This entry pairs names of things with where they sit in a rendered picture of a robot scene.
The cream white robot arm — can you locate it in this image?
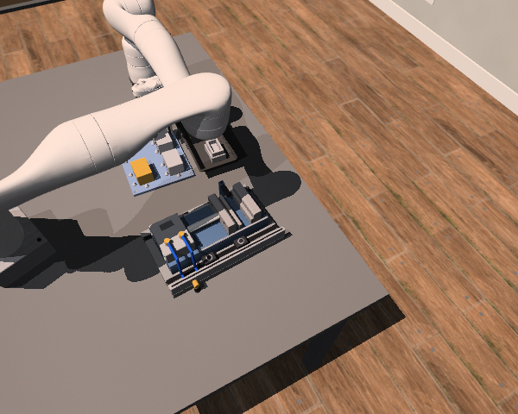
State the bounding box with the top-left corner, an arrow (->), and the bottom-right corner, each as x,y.
0,0 -> 231,258

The yellow block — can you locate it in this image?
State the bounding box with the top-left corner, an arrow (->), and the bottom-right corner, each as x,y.
130,158 -> 155,186

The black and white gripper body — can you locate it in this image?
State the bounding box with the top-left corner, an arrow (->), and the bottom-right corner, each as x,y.
127,62 -> 163,98

